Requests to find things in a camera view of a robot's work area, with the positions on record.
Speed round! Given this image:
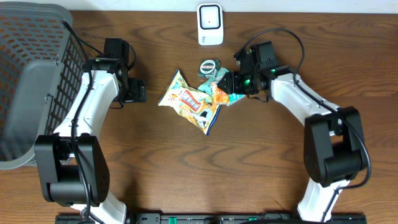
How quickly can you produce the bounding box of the orange tissue pack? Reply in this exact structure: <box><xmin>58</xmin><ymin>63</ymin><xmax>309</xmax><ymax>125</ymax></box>
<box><xmin>211</xmin><ymin>82</ymin><xmax>229</xmax><ymax>105</ymax></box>

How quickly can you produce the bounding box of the green tissue pack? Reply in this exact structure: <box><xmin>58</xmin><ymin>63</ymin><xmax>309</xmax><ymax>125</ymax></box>
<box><xmin>227</xmin><ymin>93</ymin><xmax>246</xmax><ymax>106</ymax></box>

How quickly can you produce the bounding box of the teal snack pouch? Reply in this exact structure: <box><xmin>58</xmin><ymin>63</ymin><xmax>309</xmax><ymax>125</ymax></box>
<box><xmin>198</xmin><ymin>67</ymin><xmax>229</xmax><ymax>95</ymax></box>

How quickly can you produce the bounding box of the round green label snack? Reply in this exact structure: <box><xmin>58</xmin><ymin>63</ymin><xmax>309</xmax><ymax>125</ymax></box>
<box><xmin>198</xmin><ymin>59</ymin><xmax>220</xmax><ymax>78</ymax></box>

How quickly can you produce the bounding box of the yellow snack bag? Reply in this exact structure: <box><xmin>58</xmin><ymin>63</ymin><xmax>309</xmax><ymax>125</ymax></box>
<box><xmin>158</xmin><ymin>70</ymin><xmax>221</xmax><ymax>136</ymax></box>

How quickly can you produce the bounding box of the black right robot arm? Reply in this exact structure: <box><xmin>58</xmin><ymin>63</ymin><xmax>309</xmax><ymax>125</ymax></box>
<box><xmin>217</xmin><ymin>66</ymin><xmax>371</xmax><ymax>222</ymax></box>

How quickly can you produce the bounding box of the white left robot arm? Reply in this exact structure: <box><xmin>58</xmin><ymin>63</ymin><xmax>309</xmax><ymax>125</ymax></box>
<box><xmin>34</xmin><ymin>58</ymin><xmax>146</xmax><ymax>223</ymax></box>

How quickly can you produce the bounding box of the white barcode scanner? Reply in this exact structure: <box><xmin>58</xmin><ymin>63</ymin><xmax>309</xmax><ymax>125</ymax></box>
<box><xmin>197</xmin><ymin>3</ymin><xmax>224</xmax><ymax>45</ymax></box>

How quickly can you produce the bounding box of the grey plastic mesh basket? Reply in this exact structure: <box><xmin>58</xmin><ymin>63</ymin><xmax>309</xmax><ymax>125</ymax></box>
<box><xmin>1</xmin><ymin>1</ymin><xmax>85</xmax><ymax>170</ymax></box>

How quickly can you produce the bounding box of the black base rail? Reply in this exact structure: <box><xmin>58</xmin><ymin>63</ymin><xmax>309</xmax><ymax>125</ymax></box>
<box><xmin>54</xmin><ymin>212</ymin><xmax>368</xmax><ymax>224</ymax></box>

